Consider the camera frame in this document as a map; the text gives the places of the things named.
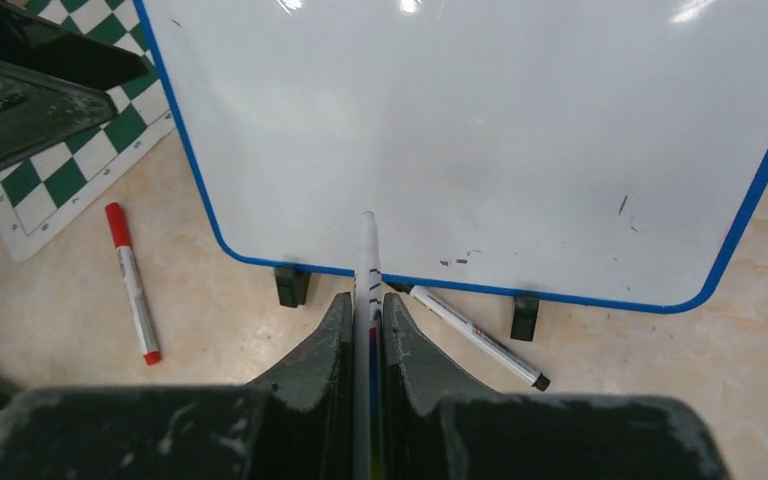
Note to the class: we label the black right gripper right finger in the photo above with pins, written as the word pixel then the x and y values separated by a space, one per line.
pixel 442 423

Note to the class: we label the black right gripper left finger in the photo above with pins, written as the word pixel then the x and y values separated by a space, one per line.
pixel 291 422

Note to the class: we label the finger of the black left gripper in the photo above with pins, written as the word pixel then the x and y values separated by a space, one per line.
pixel 38 111
pixel 32 42

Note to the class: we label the blue marker pen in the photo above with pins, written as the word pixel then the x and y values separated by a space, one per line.
pixel 367 310

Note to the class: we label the blue framed whiteboard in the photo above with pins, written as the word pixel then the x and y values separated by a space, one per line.
pixel 600 153

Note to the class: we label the green white chessboard mat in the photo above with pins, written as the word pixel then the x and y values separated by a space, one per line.
pixel 41 195

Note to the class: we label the black cap marker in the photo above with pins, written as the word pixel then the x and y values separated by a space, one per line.
pixel 504 355

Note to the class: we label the red cap marker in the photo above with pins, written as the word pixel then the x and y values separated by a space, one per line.
pixel 147 337

